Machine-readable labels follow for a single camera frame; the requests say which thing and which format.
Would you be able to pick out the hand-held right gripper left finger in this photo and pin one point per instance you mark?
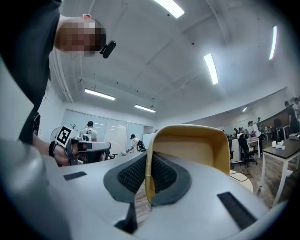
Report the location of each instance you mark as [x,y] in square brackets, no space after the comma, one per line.
[89,194]

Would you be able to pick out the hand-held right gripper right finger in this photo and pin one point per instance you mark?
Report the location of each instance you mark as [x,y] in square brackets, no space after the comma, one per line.
[206,206]

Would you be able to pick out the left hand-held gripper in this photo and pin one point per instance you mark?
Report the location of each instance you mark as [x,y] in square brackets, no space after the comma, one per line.
[70,145]

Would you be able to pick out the beige plastic container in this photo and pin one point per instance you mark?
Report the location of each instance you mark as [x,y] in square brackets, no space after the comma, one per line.
[187,145]

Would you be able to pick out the person's left forearm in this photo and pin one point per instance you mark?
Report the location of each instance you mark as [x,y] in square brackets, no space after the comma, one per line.
[43,147]

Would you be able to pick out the white desk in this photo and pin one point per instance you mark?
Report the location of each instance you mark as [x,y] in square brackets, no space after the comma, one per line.
[125,153]

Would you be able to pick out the black coat rack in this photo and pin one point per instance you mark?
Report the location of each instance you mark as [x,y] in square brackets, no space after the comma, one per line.
[73,127]

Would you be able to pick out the whiteboard on stand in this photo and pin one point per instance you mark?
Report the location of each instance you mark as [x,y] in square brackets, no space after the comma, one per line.
[148,139]

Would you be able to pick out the black standing fan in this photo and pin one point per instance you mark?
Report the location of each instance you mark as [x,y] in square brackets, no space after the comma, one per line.
[55,134]

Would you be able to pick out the black wristwatch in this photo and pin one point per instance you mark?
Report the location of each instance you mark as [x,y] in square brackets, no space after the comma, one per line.
[52,148]

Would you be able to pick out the long ceiling light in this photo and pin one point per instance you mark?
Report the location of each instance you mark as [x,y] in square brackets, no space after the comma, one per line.
[100,94]
[211,69]
[273,42]
[170,7]
[245,109]
[144,108]

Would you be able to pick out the black office chair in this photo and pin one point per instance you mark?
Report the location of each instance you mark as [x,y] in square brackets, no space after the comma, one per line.
[245,145]

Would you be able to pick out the white cup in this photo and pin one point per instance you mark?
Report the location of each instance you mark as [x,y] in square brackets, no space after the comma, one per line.
[273,144]

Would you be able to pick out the dark table with white legs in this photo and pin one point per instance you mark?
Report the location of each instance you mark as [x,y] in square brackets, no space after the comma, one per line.
[286,150]

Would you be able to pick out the person's head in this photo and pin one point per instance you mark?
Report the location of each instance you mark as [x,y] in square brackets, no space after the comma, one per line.
[75,35]

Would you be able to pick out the person's black shirt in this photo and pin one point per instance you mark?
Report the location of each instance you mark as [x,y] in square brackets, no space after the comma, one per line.
[28,47]

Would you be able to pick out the black head-worn camera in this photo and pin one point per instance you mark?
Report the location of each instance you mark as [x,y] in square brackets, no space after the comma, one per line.
[108,49]

